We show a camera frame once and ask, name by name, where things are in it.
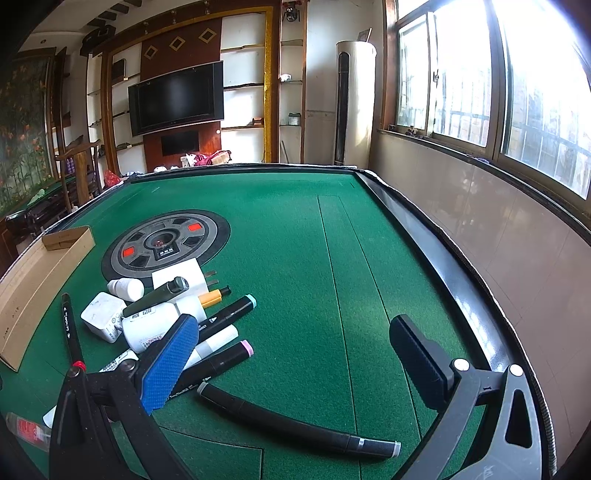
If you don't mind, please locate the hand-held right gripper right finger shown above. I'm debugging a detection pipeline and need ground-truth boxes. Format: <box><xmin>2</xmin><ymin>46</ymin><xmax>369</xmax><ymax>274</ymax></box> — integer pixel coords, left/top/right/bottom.
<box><xmin>389</xmin><ymin>315</ymin><xmax>542</xmax><ymax>480</ymax></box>

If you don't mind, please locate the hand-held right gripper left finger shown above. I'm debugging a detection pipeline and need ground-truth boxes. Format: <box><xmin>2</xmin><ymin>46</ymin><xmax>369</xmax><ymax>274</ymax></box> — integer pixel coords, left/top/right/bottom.
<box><xmin>48</xmin><ymin>314</ymin><xmax>200</xmax><ymax>480</ymax></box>

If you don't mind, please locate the large white bottle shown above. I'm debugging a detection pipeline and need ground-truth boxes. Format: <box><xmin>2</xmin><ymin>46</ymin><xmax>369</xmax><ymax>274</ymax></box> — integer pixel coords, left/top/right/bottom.
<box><xmin>121</xmin><ymin>302</ymin><xmax>183</xmax><ymax>354</ymax></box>

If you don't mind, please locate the white printed marker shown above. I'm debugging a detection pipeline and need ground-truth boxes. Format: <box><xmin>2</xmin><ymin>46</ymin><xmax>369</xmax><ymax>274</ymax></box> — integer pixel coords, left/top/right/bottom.
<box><xmin>98</xmin><ymin>349</ymin><xmax>139</xmax><ymax>374</ymax></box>

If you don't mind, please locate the black marker pink cap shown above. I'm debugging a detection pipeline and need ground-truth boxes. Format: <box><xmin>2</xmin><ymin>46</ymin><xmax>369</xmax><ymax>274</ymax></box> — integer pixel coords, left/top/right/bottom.
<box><xmin>166</xmin><ymin>340</ymin><xmax>254</xmax><ymax>402</ymax></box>

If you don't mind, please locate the dark green pen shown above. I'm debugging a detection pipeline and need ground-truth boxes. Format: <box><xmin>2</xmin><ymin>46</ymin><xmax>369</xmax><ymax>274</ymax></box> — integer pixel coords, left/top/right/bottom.
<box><xmin>122</xmin><ymin>277</ymin><xmax>190</xmax><ymax>318</ymax></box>

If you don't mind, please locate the yellow pen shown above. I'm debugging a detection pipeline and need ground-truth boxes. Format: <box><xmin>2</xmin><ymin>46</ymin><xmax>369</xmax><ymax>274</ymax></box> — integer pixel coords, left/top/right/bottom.
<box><xmin>198</xmin><ymin>285</ymin><xmax>232</xmax><ymax>309</ymax></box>

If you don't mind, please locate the black marker teal cap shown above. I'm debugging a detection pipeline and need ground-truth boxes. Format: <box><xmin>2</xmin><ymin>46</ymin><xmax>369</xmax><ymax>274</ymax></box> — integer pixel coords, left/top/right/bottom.
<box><xmin>196</xmin><ymin>294</ymin><xmax>257</xmax><ymax>333</ymax></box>

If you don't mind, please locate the small white bottle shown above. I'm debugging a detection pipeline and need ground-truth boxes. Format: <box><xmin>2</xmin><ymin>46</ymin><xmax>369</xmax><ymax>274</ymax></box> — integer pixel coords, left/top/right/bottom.
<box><xmin>107</xmin><ymin>278</ymin><xmax>145</xmax><ymax>302</ymax></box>

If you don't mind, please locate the white power adapter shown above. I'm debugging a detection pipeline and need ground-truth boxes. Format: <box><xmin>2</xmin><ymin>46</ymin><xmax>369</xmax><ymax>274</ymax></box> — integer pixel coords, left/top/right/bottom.
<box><xmin>81</xmin><ymin>292</ymin><xmax>127</xmax><ymax>343</ymax></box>

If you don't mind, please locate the thin black marker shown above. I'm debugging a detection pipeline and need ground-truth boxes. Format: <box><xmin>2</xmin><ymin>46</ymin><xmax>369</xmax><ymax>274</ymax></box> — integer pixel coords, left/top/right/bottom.
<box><xmin>61</xmin><ymin>293</ymin><xmax>86</xmax><ymax>370</ymax></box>

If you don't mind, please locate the long black marker grey cap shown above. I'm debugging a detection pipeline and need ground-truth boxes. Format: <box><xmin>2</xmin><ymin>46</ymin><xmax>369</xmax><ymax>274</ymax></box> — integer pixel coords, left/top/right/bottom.
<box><xmin>197</xmin><ymin>382</ymin><xmax>402</xmax><ymax>459</ymax></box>

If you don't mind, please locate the long cardboard box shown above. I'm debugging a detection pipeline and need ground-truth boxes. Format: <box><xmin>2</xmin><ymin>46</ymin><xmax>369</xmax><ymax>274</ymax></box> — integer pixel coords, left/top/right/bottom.
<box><xmin>0</xmin><ymin>225</ymin><xmax>96</xmax><ymax>372</ymax></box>

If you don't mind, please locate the clear tube red label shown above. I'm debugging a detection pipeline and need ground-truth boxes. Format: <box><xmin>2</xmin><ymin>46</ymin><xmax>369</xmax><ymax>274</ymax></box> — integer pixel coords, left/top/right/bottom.
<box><xmin>7</xmin><ymin>412</ymin><xmax>52</xmax><ymax>452</ymax></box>

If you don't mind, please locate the round table control panel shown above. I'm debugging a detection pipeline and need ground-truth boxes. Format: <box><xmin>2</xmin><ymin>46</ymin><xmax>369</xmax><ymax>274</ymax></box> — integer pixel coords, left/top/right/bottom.
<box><xmin>102</xmin><ymin>211</ymin><xmax>230</xmax><ymax>281</ymax></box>

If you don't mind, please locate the wooden chair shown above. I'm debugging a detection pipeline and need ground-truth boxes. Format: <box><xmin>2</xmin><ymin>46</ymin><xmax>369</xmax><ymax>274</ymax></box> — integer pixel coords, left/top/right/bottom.
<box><xmin>54</xmin><ymin>138</ymin><xmax>102</xmax><ymax>208</ymax></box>

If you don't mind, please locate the black flat television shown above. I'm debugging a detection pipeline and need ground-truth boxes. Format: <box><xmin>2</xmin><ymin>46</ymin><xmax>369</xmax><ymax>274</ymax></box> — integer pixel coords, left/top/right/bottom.
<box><xmin>128</xmin><ymin>61</ymin><xmax>225</xmax><ymax>137</ymax></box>

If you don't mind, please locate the white standing air conditioner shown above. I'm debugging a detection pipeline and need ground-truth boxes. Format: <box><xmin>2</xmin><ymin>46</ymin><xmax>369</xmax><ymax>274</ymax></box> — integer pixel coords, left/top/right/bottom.
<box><xmin>333</xmin><ymin>41</ymin><xmax>377</xmax><ymax>167</ymax></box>

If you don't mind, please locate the large window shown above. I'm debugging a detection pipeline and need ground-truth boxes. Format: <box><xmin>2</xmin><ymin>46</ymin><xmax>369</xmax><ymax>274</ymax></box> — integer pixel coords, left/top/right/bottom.
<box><xmin>394</xmin><ymin>0</ymin><xmax>591</xmax><ymax>199</ymax></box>

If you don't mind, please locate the small black wall panel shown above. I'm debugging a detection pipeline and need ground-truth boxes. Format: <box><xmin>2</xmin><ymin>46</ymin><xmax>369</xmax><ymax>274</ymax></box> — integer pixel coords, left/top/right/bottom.
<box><xmin>161</xmin><ymin>129</ymin><xmax>199</xmax><ymax>156</ymax></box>

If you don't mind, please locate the floral wall painting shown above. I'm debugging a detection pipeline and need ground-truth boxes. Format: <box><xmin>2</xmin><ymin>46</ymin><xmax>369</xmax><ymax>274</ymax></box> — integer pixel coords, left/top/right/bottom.
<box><xmin>0</xmin><ymin>55</ymin><xmax>54</xmax><ymax>217</ymax></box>

